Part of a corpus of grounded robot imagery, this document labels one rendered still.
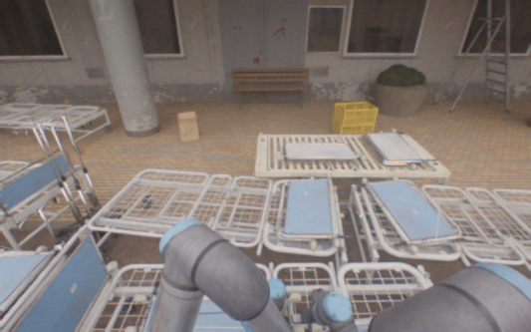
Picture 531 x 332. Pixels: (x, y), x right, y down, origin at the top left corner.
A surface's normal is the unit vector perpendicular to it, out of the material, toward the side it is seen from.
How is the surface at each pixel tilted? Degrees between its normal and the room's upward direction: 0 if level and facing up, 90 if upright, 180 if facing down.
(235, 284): 51
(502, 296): 15
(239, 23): 90
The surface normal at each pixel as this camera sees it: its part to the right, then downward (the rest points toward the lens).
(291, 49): 0.01, 0.50
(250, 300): 0.45, 0.10
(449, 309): -0.39, -0.76
